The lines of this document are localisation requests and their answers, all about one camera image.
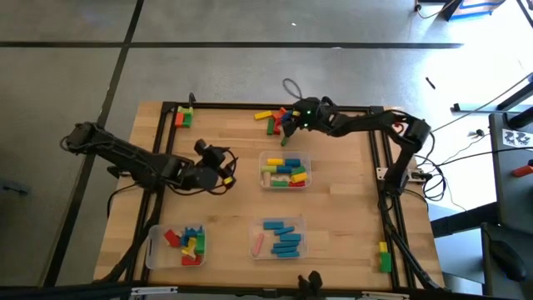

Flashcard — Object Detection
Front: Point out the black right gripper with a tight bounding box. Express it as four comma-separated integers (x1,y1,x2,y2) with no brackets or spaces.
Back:
281,97,335,139

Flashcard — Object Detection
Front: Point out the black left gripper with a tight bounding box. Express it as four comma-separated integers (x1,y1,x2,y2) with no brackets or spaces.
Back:
182,138,238,192

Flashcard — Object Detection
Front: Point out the yellow wooden arch block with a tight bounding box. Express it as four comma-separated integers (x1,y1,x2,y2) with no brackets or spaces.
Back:
181,237,198,258

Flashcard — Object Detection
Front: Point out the pink rectangular wooden block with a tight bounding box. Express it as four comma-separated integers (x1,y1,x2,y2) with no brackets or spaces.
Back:
252,232,266,257

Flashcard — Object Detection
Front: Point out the clear plastic bin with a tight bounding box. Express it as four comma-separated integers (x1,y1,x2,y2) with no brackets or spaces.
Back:
258,149,312,192
144,223,209,270
248,214,308,261

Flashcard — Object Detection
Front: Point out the blue and black box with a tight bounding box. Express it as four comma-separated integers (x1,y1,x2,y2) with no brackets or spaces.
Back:
440,0,507,23

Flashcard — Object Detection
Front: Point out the printed paper sheet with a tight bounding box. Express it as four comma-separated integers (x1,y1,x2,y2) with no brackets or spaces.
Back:
501,127,533,148

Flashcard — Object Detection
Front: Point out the dark desk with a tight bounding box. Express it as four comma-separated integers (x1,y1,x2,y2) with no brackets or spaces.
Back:
481,112,533,300

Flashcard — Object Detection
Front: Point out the black computer mouse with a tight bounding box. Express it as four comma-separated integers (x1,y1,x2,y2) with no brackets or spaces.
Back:
488,238,528,283

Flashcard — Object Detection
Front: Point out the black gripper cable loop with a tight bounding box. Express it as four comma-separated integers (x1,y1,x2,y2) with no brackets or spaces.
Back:
281,77,304,102

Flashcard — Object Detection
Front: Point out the black aluminium table frame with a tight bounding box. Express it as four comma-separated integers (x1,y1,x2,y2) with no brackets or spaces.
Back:
124,101,420,293

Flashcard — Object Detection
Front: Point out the black cable bundle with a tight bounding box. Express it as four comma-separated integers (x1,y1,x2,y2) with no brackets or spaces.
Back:
99,191,163,284
376,191,445,291

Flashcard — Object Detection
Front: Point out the black desk leg frame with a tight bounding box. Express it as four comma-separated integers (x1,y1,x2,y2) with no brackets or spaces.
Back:
452,72,533,130

